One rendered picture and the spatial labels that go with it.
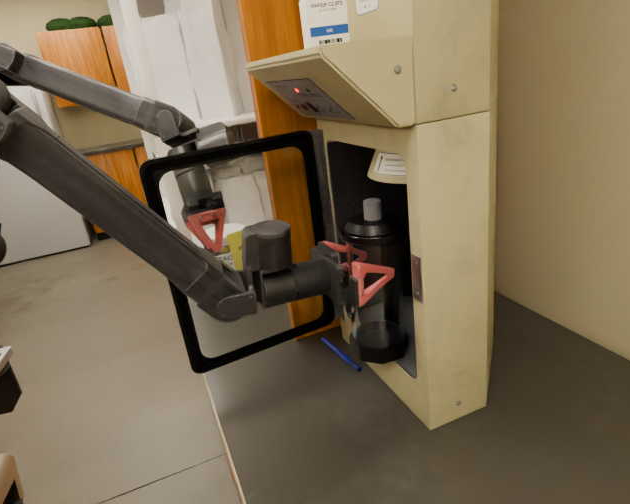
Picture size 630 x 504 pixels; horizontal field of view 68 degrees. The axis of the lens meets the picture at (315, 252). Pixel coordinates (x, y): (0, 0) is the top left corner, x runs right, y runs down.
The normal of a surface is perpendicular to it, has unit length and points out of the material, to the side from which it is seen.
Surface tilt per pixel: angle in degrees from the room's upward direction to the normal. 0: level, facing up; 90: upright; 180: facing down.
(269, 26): 90
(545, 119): 90
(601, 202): 90
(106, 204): 92
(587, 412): 0
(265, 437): 0
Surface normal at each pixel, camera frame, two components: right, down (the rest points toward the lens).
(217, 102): -0.25, 0.54
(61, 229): 0.38, 0.29
